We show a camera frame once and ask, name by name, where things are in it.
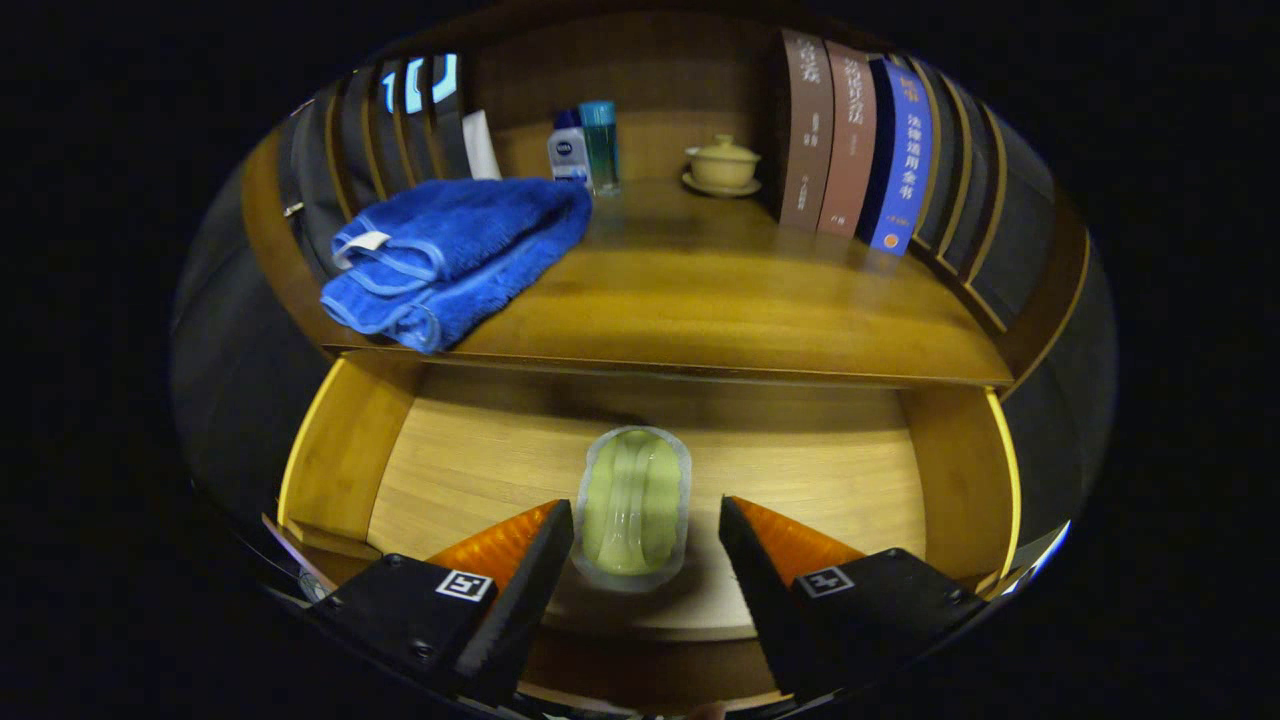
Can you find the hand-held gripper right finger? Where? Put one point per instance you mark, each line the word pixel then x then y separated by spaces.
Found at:
pixel 770 600

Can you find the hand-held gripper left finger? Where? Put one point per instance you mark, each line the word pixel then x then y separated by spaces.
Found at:
pixel 515 600

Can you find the wooden drawer with black knob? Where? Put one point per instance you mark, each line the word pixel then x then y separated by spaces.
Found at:
pixel 480 470

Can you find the green item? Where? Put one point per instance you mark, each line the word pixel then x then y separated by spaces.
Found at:
pixel 632 500

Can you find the wooden countertop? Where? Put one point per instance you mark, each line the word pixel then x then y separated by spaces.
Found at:
pixel 700 290

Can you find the wooden cabinet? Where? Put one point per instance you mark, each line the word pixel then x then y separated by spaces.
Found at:
pixel 660 80

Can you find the black backdrop cloth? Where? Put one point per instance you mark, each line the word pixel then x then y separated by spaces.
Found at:
pixel 230 400

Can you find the blue folded towel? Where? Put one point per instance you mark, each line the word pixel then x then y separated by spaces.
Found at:
pixel 450 250

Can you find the beige lidded teacup with saucer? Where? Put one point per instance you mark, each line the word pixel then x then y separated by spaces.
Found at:
pixel 722 165

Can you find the white bottle with blue cap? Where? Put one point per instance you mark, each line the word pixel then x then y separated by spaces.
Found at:
pixel 568 155

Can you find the white flat box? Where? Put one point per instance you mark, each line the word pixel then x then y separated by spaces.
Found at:
pixel 480 145

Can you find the blue book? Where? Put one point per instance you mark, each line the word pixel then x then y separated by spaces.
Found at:
pixel 905 160

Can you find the reddish brown book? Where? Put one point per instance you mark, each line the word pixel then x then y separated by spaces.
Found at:
pixel 850 140

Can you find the teal bottle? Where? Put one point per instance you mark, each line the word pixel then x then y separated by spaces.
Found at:
pixel 600 140

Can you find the dark brown book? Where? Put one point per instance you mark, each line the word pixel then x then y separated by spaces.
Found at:
pixel 805 130

